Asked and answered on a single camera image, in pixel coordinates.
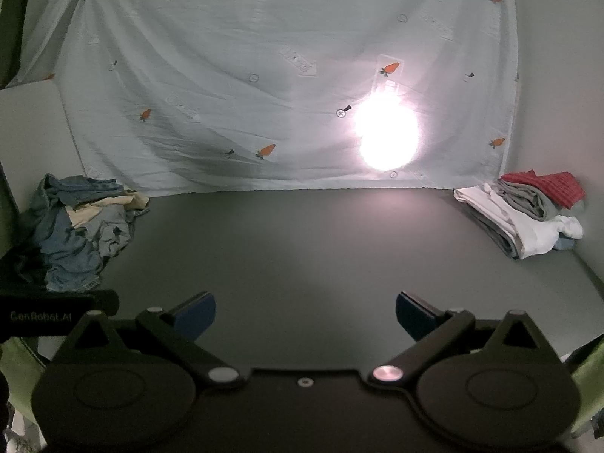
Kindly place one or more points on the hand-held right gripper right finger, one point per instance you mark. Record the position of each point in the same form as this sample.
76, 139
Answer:
413, 317

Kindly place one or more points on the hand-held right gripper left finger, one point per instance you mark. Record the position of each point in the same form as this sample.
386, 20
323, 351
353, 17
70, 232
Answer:
196, 318

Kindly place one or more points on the blue jeans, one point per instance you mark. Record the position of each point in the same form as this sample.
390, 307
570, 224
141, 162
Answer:
66, 250

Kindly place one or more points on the green cover cloth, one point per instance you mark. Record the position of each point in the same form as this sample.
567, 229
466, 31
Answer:
21, 368

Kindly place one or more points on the grey-blue crumpled garment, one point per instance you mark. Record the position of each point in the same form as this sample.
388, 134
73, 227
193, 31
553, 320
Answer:
66, 188

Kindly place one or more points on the white folded cloth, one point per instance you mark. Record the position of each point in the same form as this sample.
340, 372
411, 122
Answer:
505, 219

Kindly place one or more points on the grey folded cloth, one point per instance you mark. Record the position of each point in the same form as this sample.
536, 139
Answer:
524, 200

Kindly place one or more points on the light blue folded cloth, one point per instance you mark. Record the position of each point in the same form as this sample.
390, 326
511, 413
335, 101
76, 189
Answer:
564, 244

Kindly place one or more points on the red folded cloth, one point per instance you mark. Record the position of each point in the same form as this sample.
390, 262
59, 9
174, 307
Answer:
549, 184

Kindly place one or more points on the carrot printed sheet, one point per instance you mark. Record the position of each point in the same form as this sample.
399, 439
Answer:
264, 71

